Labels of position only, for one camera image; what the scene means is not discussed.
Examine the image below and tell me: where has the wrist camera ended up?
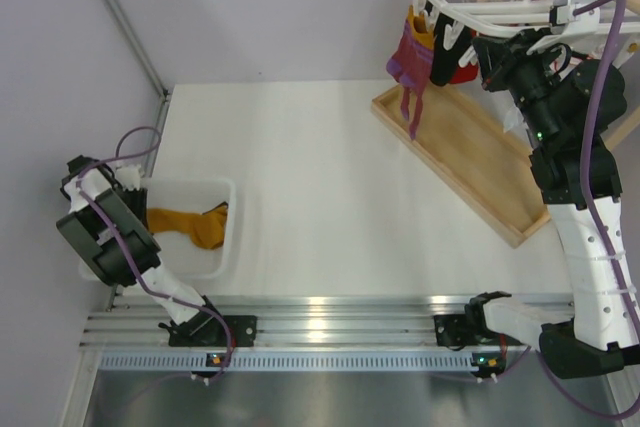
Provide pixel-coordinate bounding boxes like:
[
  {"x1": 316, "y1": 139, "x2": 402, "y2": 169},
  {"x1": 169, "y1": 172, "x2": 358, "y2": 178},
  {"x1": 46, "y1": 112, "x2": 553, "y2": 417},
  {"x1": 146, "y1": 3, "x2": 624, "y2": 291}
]
[
  {"x1": 549, "y1": 0, "x2": 600, "y2": 35},
  {"x1": 60, "y1": 155, "x2": 121, "y2": 213}
]

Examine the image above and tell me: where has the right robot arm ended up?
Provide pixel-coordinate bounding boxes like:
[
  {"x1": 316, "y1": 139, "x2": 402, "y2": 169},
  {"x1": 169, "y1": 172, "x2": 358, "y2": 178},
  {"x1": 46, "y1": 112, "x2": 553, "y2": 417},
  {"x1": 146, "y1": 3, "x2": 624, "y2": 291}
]
[{"x1": 436, "y1": 30, "x2": 639, "y2": 379}]

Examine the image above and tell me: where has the black hanging sock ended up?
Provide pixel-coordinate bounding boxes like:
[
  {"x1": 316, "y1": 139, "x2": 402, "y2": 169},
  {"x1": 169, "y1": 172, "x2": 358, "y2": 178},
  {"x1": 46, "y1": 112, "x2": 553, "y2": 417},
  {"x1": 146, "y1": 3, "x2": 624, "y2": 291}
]
[{"x1": 430, "y1": 14, "x2": 472, "y2": 87}]

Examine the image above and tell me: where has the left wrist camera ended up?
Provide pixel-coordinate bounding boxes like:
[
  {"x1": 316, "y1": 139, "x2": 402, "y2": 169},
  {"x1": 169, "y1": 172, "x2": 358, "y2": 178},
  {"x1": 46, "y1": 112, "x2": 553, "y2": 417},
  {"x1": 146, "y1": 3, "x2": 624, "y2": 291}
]
[{"x1": 60, "y1": 155, "x2": 121, "y2": 213}]

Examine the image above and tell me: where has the white plastic basket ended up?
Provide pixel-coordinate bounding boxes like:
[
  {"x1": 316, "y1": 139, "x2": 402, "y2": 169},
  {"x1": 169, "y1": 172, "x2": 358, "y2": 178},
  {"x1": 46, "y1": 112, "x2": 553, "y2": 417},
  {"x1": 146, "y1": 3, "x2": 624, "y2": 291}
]
[{"x1": 78, "y1": 176, "x2": 237, "y2": 282}]

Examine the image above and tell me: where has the purple striped sock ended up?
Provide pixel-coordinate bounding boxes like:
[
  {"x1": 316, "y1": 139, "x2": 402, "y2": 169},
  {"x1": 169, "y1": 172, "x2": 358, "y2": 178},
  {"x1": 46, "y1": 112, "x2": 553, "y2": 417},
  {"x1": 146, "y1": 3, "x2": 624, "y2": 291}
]
[{"x1": 386, "y1": 6, "x2": 435, "y2": 140}]

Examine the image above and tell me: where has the red hanging sock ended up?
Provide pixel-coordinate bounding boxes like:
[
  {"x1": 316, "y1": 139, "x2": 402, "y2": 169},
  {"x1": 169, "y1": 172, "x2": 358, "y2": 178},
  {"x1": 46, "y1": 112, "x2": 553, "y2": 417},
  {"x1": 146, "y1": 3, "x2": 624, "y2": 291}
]
[{"x1": 449, "y1": 62, "x2": 479, "y2": 85}]

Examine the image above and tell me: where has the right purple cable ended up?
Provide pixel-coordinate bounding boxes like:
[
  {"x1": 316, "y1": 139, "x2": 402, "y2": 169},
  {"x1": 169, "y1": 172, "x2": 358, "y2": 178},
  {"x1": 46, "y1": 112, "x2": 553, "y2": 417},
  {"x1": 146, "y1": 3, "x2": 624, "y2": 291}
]
[{"x1": 537, "y1": 0, "x2": 640, "y2": 421}]

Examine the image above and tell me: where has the wooden tray base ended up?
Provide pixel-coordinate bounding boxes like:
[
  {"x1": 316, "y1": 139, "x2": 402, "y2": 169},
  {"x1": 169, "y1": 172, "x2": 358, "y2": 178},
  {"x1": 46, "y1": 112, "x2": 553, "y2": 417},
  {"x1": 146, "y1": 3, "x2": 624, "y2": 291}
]
[{"x1": 371, "y1": 85, "x2": 550, "y2": 248}]

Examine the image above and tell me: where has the mustard sock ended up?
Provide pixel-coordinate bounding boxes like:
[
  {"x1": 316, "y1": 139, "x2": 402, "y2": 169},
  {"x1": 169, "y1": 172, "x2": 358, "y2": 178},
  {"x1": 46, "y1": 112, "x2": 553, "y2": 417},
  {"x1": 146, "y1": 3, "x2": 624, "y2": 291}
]
[
  {"x1": 147, "y1": 209, "x2": 198, "y2": 240},
  {"x1": 190, "y1": 202, "x2": 228, "y2": 250}
]

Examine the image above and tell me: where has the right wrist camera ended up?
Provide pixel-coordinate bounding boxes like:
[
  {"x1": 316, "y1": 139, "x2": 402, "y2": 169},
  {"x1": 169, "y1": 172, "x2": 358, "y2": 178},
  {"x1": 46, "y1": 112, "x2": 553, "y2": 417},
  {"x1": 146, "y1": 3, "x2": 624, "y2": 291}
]
[{"x1": 549, "y1": 0, "x2": 600, "y2": 35}]

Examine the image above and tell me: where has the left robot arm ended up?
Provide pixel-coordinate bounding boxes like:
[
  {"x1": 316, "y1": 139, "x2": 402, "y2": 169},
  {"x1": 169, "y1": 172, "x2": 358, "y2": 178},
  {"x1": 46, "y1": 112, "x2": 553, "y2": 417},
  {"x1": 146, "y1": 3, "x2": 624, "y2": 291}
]
[{"x1": 56, "y1": 155, "x2": 257, "y2": 350}]

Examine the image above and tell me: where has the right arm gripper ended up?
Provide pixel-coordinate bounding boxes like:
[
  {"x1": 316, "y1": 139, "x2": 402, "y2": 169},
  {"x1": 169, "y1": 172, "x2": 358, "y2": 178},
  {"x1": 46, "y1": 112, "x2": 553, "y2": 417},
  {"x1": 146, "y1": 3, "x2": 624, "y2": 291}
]
[{"x1": 473, "y1": 25, "x2": 562, "y2": 145}]

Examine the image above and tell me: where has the aluminium mounting rail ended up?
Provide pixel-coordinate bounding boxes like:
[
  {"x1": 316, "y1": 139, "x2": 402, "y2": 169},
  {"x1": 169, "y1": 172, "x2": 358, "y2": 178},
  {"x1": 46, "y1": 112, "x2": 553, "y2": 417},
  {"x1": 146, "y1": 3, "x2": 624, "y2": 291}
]
[{"x1": 79, "y1": 294, "x2": 586, "y2": 373}]

